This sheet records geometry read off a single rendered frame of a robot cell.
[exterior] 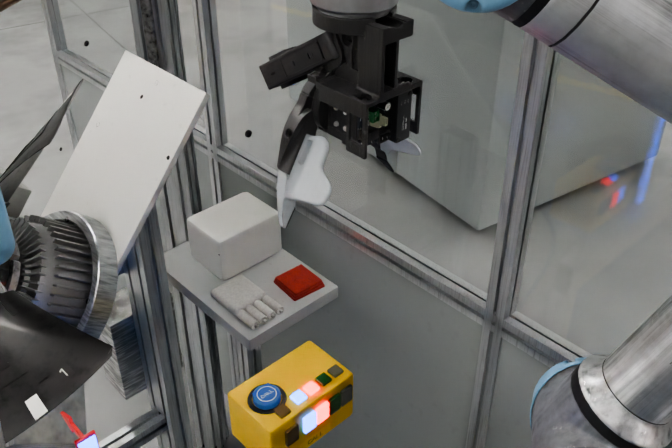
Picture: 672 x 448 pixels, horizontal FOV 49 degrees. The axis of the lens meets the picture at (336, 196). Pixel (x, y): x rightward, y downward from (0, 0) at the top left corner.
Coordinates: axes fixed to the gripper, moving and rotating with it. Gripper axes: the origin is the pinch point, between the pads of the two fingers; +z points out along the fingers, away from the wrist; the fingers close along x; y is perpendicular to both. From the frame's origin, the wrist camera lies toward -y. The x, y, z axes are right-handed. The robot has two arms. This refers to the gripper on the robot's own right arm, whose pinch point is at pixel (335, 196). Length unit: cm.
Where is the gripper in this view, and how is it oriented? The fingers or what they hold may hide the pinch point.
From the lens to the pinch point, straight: 74.2
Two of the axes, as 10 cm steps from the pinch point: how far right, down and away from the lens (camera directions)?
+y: 6.9, 4.0, -6.1
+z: -0.1, 8.4, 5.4
